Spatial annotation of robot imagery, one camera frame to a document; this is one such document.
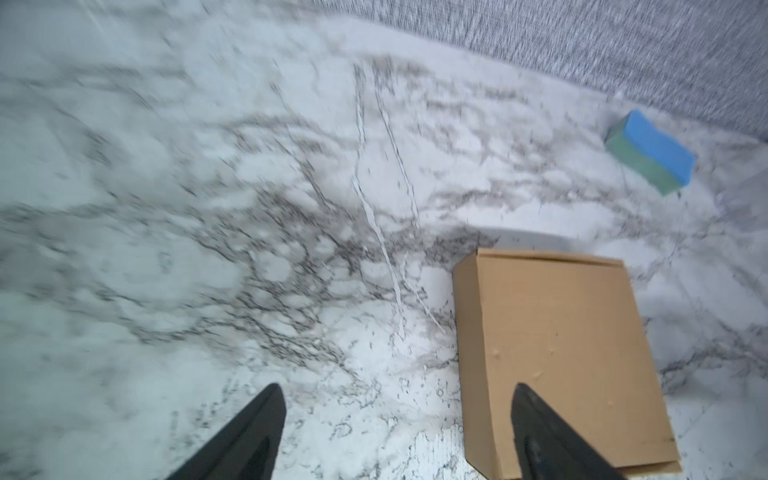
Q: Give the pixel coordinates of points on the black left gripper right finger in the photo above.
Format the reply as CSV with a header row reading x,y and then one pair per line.
x,y
548,448

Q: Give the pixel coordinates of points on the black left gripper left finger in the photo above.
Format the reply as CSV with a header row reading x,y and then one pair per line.
x,y
246,447

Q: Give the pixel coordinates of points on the brown cardboard box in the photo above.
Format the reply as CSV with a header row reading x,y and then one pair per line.
x,y
568,326

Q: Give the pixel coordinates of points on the blue green sponge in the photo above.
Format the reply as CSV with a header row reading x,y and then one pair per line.
x,y
658,157

